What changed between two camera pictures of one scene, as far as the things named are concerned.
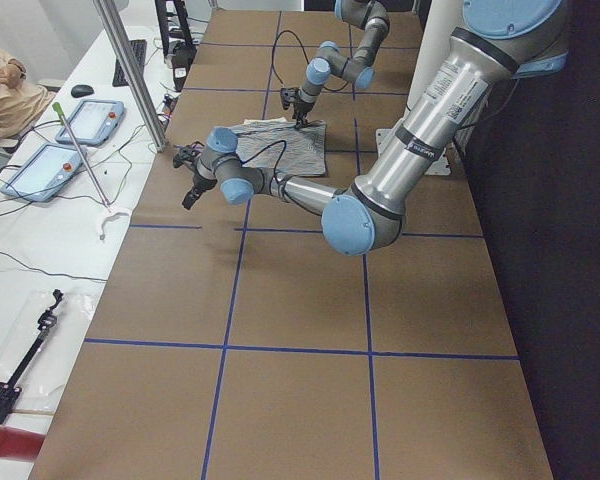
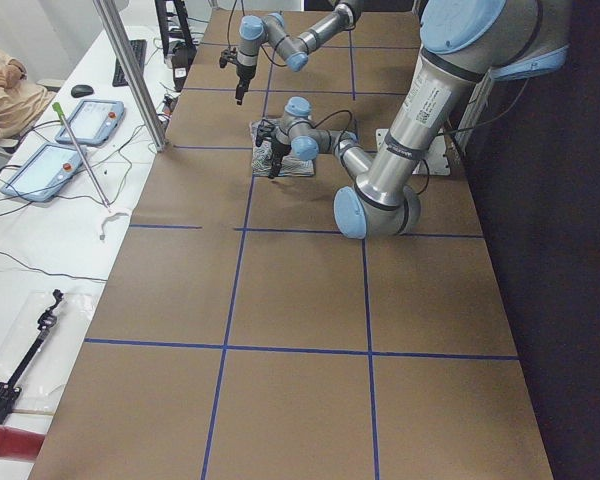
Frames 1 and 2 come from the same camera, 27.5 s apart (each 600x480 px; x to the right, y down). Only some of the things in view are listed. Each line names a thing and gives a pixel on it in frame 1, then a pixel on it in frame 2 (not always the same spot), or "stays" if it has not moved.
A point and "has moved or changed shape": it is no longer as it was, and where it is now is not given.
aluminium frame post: [133, 78] stays
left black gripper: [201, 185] → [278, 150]
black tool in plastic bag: [4, 393] stays
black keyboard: [138, 47] stays
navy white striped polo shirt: [281, 146] has moved or changed shape
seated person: [9, 102] stays
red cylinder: [9, 442] stays
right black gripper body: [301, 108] → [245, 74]
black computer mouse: [81, 90] stays
